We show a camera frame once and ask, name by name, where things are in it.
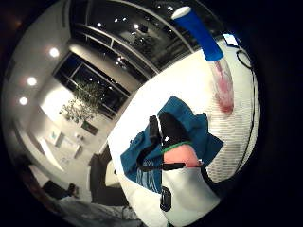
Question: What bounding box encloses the blue cloth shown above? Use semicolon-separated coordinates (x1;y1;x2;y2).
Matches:
120;96;224;194

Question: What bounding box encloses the dark sofa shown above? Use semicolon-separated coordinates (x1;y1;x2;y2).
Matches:
88;152;130;207

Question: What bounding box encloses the large dark window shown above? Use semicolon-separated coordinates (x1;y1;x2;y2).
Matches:
52;51;131;120

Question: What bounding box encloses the clear bottle with blue label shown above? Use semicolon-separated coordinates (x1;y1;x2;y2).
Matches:
170;6;236;114

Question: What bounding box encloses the green potted plant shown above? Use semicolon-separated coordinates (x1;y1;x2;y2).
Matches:
59;80;107;125

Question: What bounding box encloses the white flat device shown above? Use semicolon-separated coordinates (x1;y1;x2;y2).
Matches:
222;32;240;47

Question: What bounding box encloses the black cable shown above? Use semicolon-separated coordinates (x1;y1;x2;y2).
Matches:
235;47;258;173

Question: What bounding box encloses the dark wall picture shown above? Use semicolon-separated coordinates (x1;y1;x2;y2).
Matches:
80;120;99;136

